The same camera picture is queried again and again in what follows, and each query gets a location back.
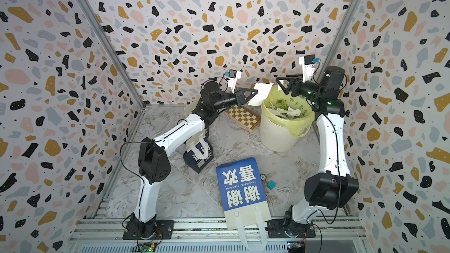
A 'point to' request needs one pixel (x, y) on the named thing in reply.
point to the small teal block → (271, 185)
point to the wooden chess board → (244, 117)
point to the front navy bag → (198, 163)
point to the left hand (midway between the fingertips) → (259, 92)
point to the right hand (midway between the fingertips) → (281, 78)
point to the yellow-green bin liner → (300, 124)
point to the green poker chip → (263, 177)
